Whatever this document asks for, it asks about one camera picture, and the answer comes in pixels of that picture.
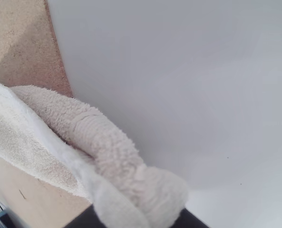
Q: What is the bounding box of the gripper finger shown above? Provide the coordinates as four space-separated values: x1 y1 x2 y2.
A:
64 204 106 228
172 207 212 228

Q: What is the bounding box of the pale towel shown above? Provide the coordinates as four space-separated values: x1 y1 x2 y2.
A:
0 82 190 228

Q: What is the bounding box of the cork mat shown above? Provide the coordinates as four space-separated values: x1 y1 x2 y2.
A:
0 0 94 228

